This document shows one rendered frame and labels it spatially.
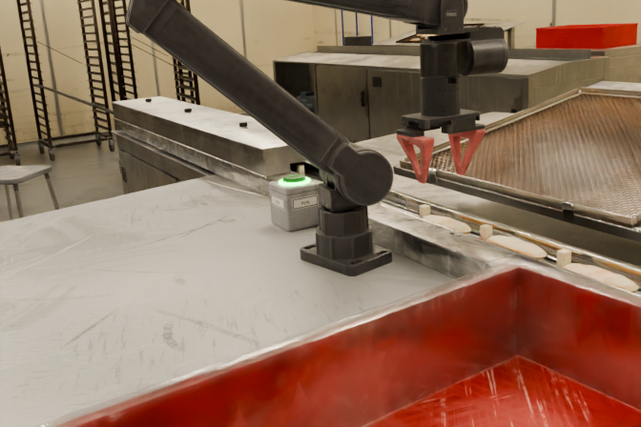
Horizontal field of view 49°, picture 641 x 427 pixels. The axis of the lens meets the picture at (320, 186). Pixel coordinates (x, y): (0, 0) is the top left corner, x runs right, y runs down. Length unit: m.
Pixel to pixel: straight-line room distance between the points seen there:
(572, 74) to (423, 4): 3.05
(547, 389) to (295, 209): 0.61
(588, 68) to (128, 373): 3.57
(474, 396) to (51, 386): 0.43
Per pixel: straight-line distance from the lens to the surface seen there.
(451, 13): 1.01
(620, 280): 0.88
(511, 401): 0.69
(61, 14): 7.94
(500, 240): 0.99
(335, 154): 0.95
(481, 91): 4.04
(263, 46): 8.64
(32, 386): 0.81
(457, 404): 0.68
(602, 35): 4.57
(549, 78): 3.89
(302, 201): 1.19
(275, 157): 1.43
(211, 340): 0.83
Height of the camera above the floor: 1.18
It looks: 14 degrees down
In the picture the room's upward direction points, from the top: 4 degrees counter-clockwise
